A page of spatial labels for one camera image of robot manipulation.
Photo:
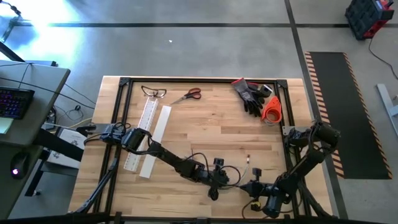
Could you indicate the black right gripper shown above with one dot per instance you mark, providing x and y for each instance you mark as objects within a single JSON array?
[{"x": 264, "y": 189}]

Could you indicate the black backlit keyboard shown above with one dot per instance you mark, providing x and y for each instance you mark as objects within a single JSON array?
[{"x": 15, "y": 102}]

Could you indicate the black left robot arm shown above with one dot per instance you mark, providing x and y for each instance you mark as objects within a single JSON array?
[{"x": 168, "y": 157}]

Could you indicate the white duct cover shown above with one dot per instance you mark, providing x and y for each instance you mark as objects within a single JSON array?
[{"x": 157, "y": 140}]

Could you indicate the pale green notepad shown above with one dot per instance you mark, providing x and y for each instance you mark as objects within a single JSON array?
[{"x": 5, "y": 125}]

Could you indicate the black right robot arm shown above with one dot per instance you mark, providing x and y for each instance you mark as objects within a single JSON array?
[{"x": 306, "y": 161}]

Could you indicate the red and white box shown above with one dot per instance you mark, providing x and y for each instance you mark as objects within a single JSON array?
[{"x": 273, "y": 109}]

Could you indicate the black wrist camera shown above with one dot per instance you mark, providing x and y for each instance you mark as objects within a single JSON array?
[
  {"x": 256, "y": 171},
  {"x": 218, "y": 161}
]

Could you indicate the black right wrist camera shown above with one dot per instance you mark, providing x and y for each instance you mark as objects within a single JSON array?
[{"x": 256, "y": 171}]

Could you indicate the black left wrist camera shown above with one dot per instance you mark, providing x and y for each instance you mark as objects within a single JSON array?
[{"x": 218, "y": 161}]

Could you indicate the white printed box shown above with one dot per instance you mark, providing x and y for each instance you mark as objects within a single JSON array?
[{"x": 73, "y": 140}]

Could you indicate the black hazard striped mat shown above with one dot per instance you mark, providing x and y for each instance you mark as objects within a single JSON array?
[{"x": 348, "y": 115}]

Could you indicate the black computer mouse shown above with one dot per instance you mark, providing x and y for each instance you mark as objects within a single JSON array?
[{"x": 20, "y": 165}]

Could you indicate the grey desk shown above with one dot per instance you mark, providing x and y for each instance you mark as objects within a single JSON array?
[{"x": 37, "y": 77}]

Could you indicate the clear safety glasses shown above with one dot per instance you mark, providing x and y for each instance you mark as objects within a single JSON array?
[{"x": 161, "y": 92}]

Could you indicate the grey metal leg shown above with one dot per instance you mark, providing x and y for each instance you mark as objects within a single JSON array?
[{"x": 387, "y": 105}]

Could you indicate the red black tool case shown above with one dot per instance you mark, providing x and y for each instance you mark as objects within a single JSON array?
[{"x": 367, "y": 18}]

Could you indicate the black work glove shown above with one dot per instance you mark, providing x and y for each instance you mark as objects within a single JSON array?
[
  {"x": 254, "y": 84},
  {"x": 248, "y": 96}
]

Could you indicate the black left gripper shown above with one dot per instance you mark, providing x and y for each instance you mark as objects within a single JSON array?
[{"x": 213, "y": 177}]

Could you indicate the small black grey device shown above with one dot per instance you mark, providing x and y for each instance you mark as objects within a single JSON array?
[{"x": 266, "y": 90}]

